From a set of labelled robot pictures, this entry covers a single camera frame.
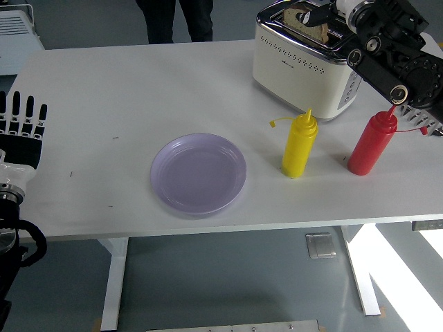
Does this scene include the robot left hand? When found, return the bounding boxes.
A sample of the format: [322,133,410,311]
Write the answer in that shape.
[0,90,48,192]

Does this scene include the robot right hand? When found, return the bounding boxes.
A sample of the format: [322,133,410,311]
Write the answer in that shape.
[299,0,363,27]

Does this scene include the slice of brown bread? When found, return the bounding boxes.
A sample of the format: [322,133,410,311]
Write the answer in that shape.
[283,5,329,43]

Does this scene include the cream toaster with chrome top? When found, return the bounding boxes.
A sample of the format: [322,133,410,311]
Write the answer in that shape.
[251,0,365,122]

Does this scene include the purple plastic plate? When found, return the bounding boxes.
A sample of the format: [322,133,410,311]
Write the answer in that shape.
[150,133,248,217]

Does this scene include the white slatted heater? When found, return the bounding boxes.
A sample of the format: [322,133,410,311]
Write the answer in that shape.
[0,3,46,76]

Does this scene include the yellow squeeze bottle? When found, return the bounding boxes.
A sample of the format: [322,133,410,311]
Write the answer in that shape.
[269,108,318,180]

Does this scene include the red squeeze bottle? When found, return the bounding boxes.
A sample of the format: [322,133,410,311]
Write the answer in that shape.
[347,105,428,176]

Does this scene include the metal toast rack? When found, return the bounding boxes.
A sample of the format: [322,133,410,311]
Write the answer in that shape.
[397,103,443,138]

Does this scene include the white table leg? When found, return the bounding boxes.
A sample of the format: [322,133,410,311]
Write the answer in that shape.
[98,237,129,331]
[338,225,387,316]

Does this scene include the person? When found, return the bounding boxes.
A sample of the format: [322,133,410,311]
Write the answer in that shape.
[134,0,214,45]

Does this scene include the silver floor socket cover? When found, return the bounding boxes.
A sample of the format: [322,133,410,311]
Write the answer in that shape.
[305,232,337,259]

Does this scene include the grey table control panel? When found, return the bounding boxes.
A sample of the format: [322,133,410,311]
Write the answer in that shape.
[411,220,443,232]

